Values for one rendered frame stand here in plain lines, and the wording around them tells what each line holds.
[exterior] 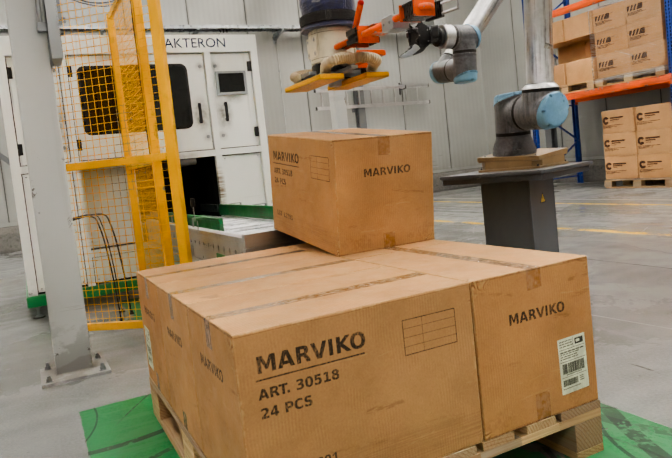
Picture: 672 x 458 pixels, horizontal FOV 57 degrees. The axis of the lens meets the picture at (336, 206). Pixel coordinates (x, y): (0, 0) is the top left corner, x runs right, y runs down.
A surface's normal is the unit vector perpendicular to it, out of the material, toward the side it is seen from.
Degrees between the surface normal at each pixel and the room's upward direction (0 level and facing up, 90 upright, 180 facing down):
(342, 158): 97
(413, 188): 97
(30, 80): 90
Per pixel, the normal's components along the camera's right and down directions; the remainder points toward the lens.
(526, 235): -0.69, 0.12
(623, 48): -0.89, 0.13
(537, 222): 0.72, -0.03
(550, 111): 0.45, 0.17
